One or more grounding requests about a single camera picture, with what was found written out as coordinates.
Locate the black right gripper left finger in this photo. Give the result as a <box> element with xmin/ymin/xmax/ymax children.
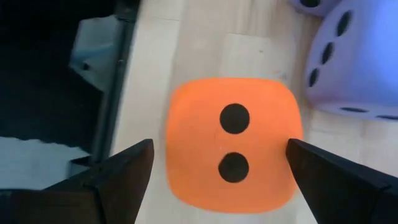
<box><xmin>0</xmin><ymin>139</ymin><xmax>155</xmax><ymax>224</ymax></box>

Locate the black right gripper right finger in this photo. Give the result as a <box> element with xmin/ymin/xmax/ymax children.
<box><xmin>285</xmin><ymin>138</ymin><xmax>398</xmax><ymax>224</ymax></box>

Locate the orange foam die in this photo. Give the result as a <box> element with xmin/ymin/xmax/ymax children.
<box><xmin>165</xmin><ymin>77</ymin><xmax>304</xmax><ymax>215</ymax></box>

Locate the purple foam die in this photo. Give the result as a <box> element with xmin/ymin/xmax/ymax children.
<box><xmin>287</xmin><ymin>0</ymin><xmax>341</xmax><ymax>17</ymax></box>
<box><xmin>304</xmin><ymin>0</ymin><xmax>398</xmax><ymax>122</ymax></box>

